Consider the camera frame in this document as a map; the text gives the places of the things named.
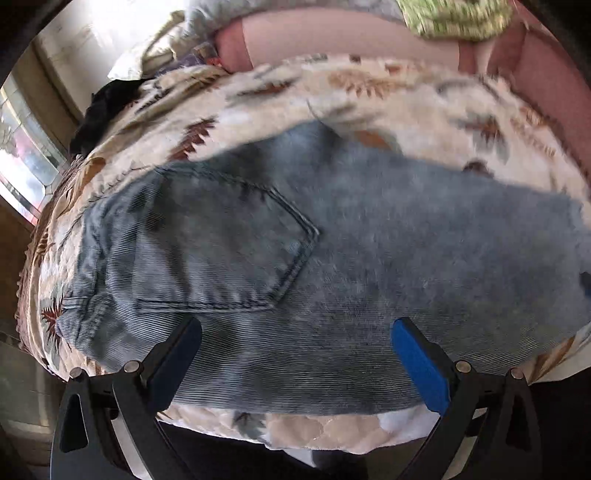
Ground white crumpled cloth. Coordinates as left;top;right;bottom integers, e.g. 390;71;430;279
108;9;222;79

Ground light blue denim pants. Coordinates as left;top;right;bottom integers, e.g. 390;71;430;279
69;120;587;416

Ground black cloth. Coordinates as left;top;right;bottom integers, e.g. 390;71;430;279
69;78;153;155

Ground green patterned cloth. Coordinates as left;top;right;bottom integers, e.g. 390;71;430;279
402;0;515;40

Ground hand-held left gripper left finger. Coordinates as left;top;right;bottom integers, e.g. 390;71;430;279
50;316;204;480

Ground leaf printed quilt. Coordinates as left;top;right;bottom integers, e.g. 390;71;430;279
16;53;591;457

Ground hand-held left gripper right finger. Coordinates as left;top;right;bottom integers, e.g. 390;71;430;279
390;316;543;480

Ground window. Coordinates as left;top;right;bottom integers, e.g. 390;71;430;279
0;74;70;222

